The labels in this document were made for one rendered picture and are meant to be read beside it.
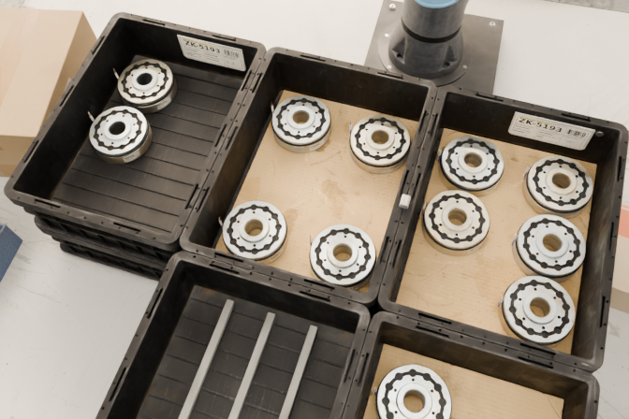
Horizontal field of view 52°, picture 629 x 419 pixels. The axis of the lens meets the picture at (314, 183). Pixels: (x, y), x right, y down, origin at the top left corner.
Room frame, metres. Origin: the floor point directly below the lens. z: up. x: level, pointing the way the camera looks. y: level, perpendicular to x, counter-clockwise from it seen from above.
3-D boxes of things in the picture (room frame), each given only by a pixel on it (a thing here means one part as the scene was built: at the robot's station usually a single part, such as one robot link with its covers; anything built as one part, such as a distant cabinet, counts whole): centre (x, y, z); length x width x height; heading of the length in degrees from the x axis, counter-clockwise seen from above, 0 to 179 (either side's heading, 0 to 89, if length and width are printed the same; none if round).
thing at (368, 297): (0.51, -0.01, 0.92); 0.40 x 0.30 x 0.02; 157
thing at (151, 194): (0.63, 0.27, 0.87); 0.40 x 0.30 x 0.11; 157
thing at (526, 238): (0.36, -0.35, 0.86); 0.10 x 0.10 x 0.01
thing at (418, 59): (0.86, -0.26, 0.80); 0.15 x 0.15 x 0.10
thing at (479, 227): (0.42, -0.22, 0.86); 0.10 x 0.10 x 0.01
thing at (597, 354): (0.39, -0.28, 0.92); 0.40 x 0.30 x 0.02; 157
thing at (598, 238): (0.39, -0.28, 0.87); 0.40 x 0.30 x 0.11; 157
